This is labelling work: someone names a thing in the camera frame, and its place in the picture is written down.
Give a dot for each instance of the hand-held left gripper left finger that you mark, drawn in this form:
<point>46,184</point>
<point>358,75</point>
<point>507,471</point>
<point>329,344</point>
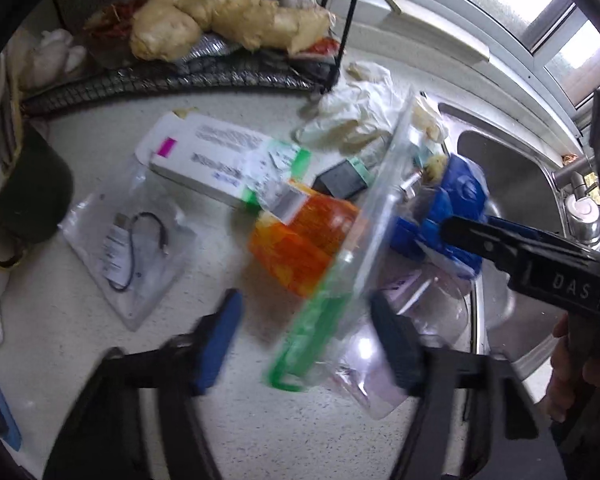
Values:
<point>220,340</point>

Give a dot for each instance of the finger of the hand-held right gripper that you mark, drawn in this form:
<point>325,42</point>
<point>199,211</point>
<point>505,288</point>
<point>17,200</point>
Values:
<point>522,227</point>
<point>480,240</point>

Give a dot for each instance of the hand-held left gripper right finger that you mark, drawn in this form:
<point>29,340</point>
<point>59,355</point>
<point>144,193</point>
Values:
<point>395,350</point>

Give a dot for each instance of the blue plastic packet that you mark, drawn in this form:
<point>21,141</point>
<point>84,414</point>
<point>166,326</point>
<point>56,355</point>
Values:
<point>455,195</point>

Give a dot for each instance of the clear green-sealed zip bag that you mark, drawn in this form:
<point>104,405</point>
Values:
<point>380,200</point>

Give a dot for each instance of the white rubber glove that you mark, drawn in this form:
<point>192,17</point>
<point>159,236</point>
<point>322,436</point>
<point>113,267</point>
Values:
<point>355,105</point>

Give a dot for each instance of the person's right hand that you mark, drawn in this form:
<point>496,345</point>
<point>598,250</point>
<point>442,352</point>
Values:
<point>560,385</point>

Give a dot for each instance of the steel sink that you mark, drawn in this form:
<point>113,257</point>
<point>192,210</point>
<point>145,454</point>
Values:
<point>520,180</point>

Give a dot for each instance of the steel faucet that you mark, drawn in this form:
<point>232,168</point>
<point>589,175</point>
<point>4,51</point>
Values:
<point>582,210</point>

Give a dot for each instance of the orange plastic packet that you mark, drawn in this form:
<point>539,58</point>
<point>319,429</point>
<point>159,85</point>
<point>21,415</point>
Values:
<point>300,245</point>

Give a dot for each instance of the small black box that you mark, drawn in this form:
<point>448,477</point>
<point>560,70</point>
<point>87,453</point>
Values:
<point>340,180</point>

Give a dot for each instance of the small orange and white box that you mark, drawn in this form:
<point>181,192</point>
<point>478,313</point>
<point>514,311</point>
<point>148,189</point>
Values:
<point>287,200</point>

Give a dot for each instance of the white medicine box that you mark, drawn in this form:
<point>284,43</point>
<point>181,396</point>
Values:
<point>205,150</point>

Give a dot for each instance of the ginger root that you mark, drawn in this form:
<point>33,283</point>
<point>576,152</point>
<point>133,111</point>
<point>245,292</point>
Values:
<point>230,15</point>

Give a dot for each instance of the white garlic cloves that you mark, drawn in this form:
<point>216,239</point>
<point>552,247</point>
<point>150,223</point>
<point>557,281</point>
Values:
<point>50,57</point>

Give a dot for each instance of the dried red chilies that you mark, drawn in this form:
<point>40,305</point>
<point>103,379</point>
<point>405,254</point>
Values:
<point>112,20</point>

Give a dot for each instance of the window frame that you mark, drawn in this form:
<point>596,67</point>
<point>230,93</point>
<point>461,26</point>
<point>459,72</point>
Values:
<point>480,35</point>

